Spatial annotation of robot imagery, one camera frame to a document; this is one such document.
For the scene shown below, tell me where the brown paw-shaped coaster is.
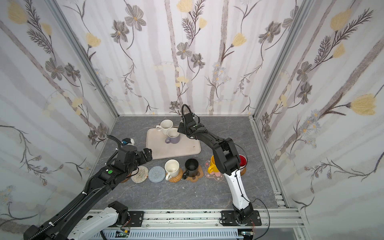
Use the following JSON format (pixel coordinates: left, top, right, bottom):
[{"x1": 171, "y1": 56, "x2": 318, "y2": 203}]
[{"x1": 186, "y1": 165, "x2": 204, "y2": 183}]

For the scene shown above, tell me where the white mug red inside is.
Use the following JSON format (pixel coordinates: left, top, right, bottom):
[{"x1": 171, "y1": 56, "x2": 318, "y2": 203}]
[{"x1": 239, "y1": 155, "x2": 248, "y2": 171}]

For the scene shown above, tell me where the white speckled mug rear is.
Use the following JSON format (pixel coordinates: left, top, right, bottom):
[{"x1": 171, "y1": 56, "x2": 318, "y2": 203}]
[{"x1": 156, "y1": 120, "x2": 174, "y2": 136}]

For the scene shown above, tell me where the yellow mug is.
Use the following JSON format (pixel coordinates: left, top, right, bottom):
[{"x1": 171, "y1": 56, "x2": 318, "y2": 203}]
[{"x1": 207, "y1": 156, "x2": 220, "y2": 174}]

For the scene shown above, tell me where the black mug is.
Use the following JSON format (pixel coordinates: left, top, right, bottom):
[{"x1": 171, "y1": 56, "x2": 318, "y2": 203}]
[{"x1": 182, "y1": 159, "x2": 199, "y2": 180}]

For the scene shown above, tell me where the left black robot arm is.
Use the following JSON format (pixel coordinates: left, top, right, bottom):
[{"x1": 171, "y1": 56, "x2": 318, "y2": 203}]
[{"x1": 23, "y1": 135, "x2": 153, "y2": 240}]

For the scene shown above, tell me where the lavender mug white inside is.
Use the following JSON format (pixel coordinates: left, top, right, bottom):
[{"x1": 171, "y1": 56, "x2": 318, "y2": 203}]
[{"x1": 165, "y1": 128, "x2": 180, "y2": 144}]

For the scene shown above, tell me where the brown wooden round coaster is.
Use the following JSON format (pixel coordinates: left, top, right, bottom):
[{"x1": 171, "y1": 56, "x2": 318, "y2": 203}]
[{"x1": 240, "y1": 166, "x2": 247, "y2": 176}]

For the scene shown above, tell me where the white woven round coaster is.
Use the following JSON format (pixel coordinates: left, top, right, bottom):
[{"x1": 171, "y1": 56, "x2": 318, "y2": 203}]
[{"x1": 131, "y1": 166, "x2": 149, "y2": 184}]

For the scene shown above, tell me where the white slotted cable duct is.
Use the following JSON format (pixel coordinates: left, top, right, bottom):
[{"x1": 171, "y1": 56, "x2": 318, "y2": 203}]
[{"x1": 103, "y1": 229, "x2": 244, "y2": 240}]

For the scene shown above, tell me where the blue-grey round knitted coaster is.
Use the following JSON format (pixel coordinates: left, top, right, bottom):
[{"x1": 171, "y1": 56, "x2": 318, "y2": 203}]
[{"x1": 148, "y1": 166, "x2": 166, "y2": 183}]

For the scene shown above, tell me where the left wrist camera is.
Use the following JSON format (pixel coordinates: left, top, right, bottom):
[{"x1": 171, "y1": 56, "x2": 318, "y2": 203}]
[{"x1": 121, "y1": 138, "x2": 135, "y2": 146}]

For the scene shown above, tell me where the pink flower coaster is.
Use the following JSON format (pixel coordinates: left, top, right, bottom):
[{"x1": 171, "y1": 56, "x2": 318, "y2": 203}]
[{"x1": 205, "y1": 161, "x2": 225, "y2": 182}]

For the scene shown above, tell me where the beige plastic tray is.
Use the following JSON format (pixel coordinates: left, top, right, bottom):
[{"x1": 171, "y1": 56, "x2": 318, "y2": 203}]
[{"x1": 146, "y1": 129, "x2": 201, "y2": 160}]

